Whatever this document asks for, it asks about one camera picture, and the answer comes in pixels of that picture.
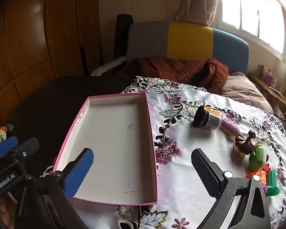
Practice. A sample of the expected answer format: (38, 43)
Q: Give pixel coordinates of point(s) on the green and white toy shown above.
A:
(257, 158)

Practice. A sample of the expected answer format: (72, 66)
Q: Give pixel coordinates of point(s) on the beige pillow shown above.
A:
(245, 93)

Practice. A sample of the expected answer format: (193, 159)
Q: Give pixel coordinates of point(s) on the window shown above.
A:
(252, 9)

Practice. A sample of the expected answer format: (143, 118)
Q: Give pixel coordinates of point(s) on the black and silver jar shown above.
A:
(211, 121)

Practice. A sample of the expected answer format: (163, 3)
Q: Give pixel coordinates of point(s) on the green toy stamp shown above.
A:
(273, 183)

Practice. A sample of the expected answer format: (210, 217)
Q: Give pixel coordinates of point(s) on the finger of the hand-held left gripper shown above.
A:
(28, 145)
(3, 146)

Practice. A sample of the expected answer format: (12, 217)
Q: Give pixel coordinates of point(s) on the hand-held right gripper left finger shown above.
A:
(79, 171)

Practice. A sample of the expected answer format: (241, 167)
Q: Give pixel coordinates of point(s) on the pink cardboard box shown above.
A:
(114, 148)

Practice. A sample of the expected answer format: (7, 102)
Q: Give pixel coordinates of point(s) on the floral embroidered white tablecloth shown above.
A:
(181, 190)

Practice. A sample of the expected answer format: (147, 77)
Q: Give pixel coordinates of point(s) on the brown quilted jacket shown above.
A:
(171, 71)

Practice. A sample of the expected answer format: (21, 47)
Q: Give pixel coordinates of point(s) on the purple box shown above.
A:
(269, 75)

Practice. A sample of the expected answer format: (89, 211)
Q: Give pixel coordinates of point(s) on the orange toy block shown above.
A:
(261, 175)

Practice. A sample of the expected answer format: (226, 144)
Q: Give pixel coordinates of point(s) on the purple oval soap case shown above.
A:
(230, 126)

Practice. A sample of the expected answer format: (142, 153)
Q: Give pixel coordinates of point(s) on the wooden wardrobe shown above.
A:
(38, 40)

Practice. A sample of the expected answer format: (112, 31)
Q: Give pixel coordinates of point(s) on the grey yellow blue headboard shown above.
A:
(188, 40)

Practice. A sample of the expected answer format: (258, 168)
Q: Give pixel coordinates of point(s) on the brown pumpkin ornament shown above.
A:
(243, 144)

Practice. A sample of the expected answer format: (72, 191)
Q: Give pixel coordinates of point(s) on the wooden desk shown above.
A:
(274, 95)

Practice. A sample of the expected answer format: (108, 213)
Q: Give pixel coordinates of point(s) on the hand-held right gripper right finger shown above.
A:
(206, 171)

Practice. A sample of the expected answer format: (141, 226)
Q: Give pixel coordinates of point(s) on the beige curtain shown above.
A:
(197, 2)

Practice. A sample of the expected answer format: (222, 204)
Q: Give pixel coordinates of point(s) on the red puzzle piece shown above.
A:
(267, 167)

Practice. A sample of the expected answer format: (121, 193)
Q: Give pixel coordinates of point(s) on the white chair armrest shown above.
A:
(109, 65)

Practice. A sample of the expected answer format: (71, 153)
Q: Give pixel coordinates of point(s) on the purple perforated toy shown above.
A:
(264, 189)

